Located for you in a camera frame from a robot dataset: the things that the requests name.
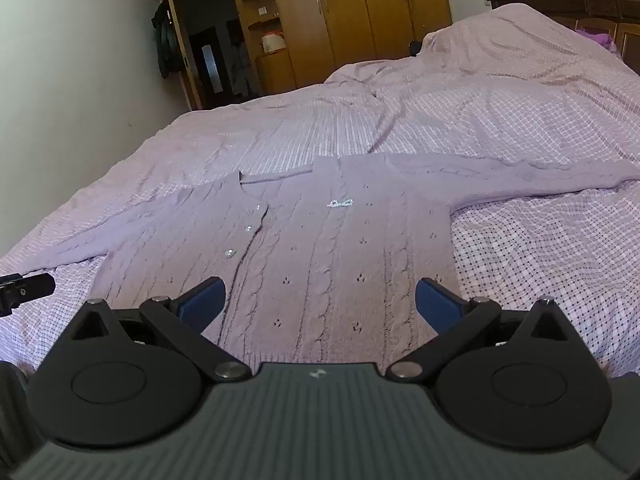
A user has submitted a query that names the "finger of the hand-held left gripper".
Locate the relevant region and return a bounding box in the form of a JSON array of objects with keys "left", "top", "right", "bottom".
[{"left": 0, "top": 272, "right": 56, "bottom": 317}]

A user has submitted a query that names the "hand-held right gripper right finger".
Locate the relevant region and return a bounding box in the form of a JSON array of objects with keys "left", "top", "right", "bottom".
[{"left": 386, "top": 277, "right": 572, "bottom": 380}]

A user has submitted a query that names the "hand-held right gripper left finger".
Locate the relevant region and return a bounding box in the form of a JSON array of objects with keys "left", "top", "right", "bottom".
[{"left": 70, "top": 276, "right": 252, "bottom": 382}]

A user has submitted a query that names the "purple cable-knit cardigan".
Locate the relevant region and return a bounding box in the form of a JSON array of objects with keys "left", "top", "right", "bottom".
[{"left": 29, "top": 156, "right": 640, "bottom": 367}]

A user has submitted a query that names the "checked pink bed sheet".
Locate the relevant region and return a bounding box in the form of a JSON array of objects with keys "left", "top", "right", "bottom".
[{"left": 0, "top": 3, "right": 640, "bottom": 376}]

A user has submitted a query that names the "wooden door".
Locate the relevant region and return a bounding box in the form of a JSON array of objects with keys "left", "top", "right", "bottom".
[{"left": 162, "top": 0, "right": 204, "bottom": 112}]

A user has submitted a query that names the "dark hanging jacket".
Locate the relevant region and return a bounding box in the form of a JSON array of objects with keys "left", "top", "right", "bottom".
[{"left": 151, "top": 0, "right": 184, "bottom": 80}]

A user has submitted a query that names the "white lidded container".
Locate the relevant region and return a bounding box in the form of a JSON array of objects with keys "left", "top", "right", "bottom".
[{"left": 260, "top": 31, "right": 287, "bottom": 55}]

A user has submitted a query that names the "wooden wardrobe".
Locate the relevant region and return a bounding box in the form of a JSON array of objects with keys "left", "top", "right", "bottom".
[{"left": 131, "top": 0, "right": 454, "bottom": 111}]

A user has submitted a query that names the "purple pillow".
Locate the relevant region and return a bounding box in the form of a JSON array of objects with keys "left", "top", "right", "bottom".
[{"left": 574, "top": 29, "right": 620, "bottom": 55}]

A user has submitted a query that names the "dark wooden headboard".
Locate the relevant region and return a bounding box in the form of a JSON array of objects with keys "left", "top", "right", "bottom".
[{"left": 487, "top": 0, "right": 640, "bottom": 63}]

